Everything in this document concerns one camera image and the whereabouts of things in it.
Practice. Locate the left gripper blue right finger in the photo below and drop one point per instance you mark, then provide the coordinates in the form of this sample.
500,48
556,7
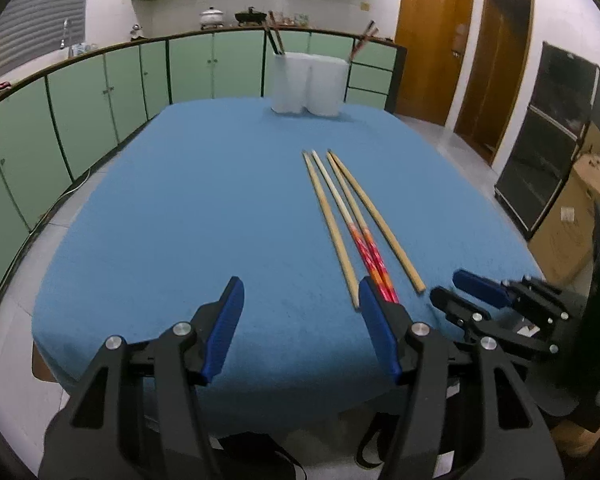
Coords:
384,341

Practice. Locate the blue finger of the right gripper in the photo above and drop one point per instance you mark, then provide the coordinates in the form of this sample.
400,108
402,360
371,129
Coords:
456,309
484,289

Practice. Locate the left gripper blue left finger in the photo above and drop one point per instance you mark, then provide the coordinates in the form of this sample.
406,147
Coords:
226,313

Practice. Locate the long plain bamboo chopstick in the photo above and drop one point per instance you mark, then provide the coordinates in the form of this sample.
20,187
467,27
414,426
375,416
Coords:
391,239

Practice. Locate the bamboo chopstick red striped handle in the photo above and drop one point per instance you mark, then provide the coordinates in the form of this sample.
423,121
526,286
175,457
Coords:
370,25

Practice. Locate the black chopstick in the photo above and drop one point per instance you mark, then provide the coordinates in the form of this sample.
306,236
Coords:
365,39
270,37

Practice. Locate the green lower kitchen cabinets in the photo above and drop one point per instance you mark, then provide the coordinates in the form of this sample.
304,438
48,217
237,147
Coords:
58,124

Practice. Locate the cardboard box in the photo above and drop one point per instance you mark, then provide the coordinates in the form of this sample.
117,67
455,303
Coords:
562,245

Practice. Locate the blue table cloth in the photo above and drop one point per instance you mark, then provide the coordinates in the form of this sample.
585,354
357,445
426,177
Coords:
218,189

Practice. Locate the open wooden doorway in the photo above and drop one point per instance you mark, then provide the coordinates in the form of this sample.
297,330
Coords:
500,60

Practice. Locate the black glass cabinet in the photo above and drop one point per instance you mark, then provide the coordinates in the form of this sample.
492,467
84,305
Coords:
565,103

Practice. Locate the white holder cup right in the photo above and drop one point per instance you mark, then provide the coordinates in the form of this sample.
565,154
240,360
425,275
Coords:
327,85

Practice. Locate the white holder cup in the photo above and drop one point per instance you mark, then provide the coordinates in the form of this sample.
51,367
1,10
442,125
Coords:
327,85
290,75

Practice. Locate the white holder cup left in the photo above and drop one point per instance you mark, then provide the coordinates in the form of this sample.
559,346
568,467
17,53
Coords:
290,75

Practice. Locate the wooden door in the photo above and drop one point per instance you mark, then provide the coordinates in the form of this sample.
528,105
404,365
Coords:
434,34

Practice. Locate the white cooking pot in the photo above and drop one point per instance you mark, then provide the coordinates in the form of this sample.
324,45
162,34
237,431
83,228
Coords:
211,18

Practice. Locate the black wok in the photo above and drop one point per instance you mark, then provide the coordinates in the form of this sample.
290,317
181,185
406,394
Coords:
250,17

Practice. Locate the chrome sink faucet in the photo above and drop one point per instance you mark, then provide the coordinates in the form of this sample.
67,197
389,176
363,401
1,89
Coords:
66,34

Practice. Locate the grey window blind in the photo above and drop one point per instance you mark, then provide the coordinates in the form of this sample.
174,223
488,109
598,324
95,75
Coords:
32,28

